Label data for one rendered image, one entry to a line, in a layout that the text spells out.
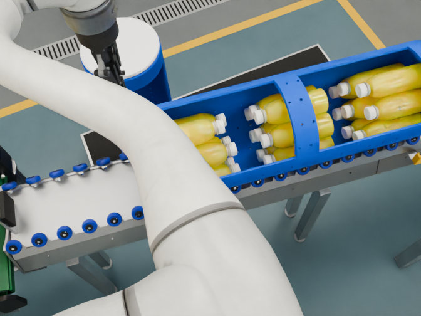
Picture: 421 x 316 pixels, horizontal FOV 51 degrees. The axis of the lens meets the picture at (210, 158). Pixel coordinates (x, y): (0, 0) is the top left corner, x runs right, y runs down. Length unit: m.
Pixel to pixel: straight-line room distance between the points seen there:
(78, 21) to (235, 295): 0.53
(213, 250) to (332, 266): 1.97
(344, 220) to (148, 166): 2.03
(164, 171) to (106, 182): 1.04
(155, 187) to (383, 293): 2.02
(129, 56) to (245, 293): 1.28
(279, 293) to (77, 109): 0.29
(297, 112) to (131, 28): 0.74
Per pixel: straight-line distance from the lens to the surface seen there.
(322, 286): 2.29
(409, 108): 1.39
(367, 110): 1.36
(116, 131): 0.48
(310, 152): 1.23
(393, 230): 2.47
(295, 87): 1.22
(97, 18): 0.76
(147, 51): 1.57
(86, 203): 1.44
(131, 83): 1.54
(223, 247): 0.37
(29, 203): 1.51
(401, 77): 1.37
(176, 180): 0.41
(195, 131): 1.18
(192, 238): 0.38
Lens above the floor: 2.20
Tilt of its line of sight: 63 degrees down
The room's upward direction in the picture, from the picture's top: 4 degrees counter-clockwise
